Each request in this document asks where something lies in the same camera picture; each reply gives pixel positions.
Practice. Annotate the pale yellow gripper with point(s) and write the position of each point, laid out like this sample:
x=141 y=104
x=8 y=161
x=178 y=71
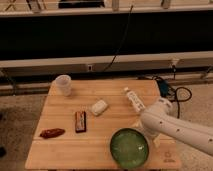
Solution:
x=151 y=136

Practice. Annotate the green ceramic bowl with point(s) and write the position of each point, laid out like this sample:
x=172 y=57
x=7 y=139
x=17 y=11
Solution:
x=129 y=148

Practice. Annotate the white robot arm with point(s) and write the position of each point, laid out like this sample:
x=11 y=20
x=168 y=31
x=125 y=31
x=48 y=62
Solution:
x=155 y=119

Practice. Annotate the white plastic bottle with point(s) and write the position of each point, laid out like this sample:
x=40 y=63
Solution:
x=135 y=100

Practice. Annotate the blue power adapter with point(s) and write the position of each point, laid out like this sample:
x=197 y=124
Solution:
x=163 y=87

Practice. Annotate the white wrapped soap bar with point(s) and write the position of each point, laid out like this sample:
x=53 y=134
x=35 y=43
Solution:
x=99 y=107

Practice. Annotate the brown chocolate bar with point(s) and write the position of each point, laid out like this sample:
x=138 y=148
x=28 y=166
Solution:
x=80 y=121

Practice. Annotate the wooden folding table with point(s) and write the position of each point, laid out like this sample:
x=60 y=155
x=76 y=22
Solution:
x=88 y=150

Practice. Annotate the clear plastic cup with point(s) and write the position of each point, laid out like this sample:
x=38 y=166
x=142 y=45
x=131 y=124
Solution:
x=63 y=83

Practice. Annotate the red snack packet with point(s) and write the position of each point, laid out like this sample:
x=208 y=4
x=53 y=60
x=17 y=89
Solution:
x=52 y=133

